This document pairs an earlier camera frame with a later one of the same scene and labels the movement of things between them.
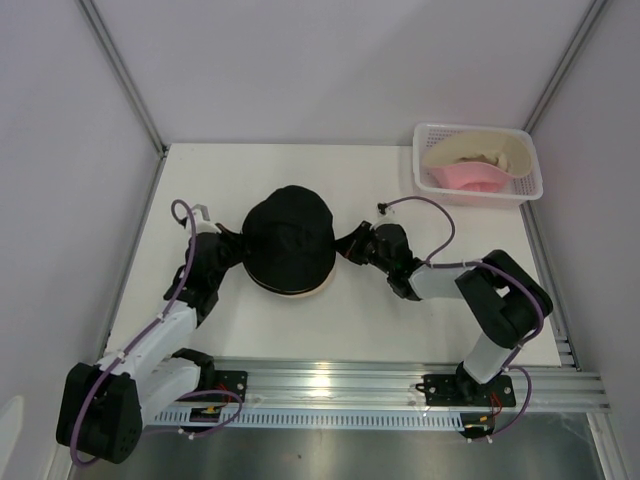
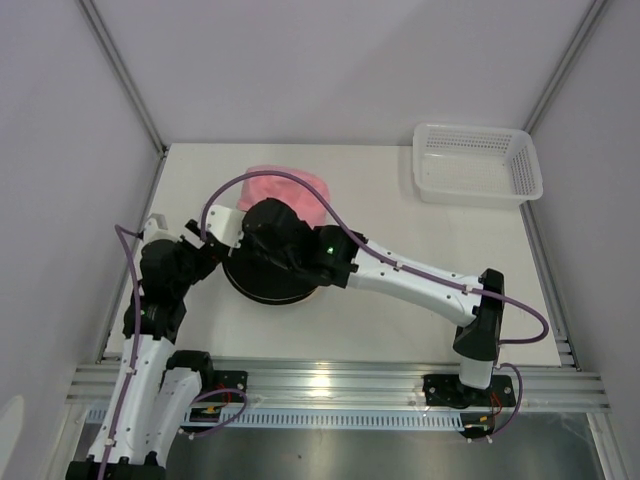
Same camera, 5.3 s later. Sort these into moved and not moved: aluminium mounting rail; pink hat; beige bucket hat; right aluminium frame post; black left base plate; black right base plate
Moved: pink hat; beige bucket hat
Not moved: aluminium mounting rail; black left base plate; black right base plate; right aluminium frame post
